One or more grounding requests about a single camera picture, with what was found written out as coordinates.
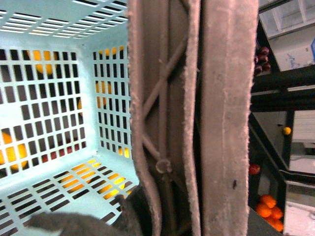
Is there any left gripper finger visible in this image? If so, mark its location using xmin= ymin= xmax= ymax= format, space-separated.
xmin=28 ymin=188 xmax=153 ymax=236

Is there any light teal plastic basket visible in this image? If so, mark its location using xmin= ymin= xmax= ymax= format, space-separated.
xmin=0 ymin=0 xmax=139 ymax=236

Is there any pile of oranges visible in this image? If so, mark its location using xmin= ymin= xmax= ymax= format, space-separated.
xmin=255 ymin=194 xmax=284 ymax=233

